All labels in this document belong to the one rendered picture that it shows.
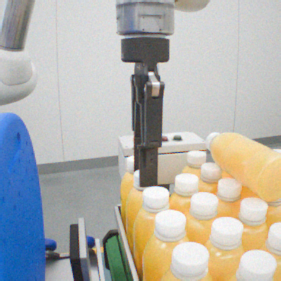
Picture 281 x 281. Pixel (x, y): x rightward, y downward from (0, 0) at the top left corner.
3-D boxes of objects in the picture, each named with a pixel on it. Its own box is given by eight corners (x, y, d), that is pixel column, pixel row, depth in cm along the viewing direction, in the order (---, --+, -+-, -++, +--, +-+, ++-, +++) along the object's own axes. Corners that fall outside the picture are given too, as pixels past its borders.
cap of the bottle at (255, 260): (262, 291, 24) (266, 279, 23) (230, 275, 26) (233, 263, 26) (279, 271, 26) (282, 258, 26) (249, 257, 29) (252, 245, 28)
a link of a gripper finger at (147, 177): (156, 144, 45) (158, 145, 44) (156, 184, 47) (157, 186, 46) (138, 145, 44) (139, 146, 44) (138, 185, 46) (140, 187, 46)
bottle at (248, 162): (302, 176, 38) (238, 143, 55) (285, 146, 35) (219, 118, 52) (271, 211, 38) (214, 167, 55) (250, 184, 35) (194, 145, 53)
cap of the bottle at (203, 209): (184, 209, 40) (185, 199, 39) (199, 200, 42) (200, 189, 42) (208, 219, 37) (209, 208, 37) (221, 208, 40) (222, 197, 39)
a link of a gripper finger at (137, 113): (132, 75, 43) (130, 73, 44) (130, 139, 48) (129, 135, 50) (156, 75, 44) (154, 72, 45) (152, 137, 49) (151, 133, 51)
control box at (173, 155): (118, 172, 74) (117, 135, 71) (189, 165, 78) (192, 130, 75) (124, 189, 65) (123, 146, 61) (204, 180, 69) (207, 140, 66)
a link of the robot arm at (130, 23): (119, -6, 34) (119, 36, 36) (184, -3, 36) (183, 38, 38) (112, 6, 43) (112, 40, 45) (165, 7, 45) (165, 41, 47)
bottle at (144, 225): (131, 277, 50) (128, 193, 44) (166, 271, 51) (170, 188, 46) (140, 304, 43) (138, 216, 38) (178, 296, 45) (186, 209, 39)
